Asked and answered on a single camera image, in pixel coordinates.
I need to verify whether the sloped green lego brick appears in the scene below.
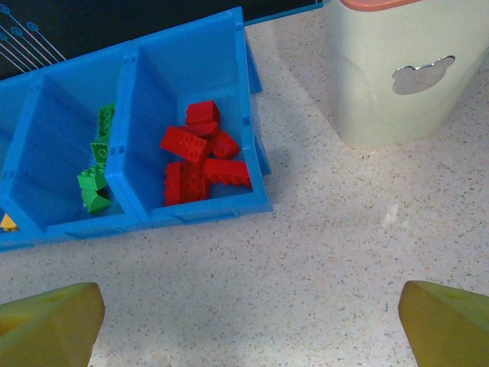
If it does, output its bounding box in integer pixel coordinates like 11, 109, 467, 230
80, 187, 112, 214

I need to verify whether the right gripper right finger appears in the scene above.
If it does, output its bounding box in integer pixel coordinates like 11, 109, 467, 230
398, 281, 489, 367

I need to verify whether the small orange lego brick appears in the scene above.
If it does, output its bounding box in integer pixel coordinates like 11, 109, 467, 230
0, 213, 19, 233

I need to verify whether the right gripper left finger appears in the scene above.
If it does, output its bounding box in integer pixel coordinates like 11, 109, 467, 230
0, 281, 106, 367

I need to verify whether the small green lego brick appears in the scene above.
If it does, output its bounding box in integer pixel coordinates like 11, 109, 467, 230
76, 166, 108, 191

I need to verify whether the long red lego brick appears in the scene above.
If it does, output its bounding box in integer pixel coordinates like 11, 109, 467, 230
160, 125, 213, 164

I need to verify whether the blue three-compartment plastic bin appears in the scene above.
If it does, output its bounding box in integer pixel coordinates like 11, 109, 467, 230
0, 6, 274, 252

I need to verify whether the cream container with orange lid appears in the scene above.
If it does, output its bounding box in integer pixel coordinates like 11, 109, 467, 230
322, 0, 489, 150

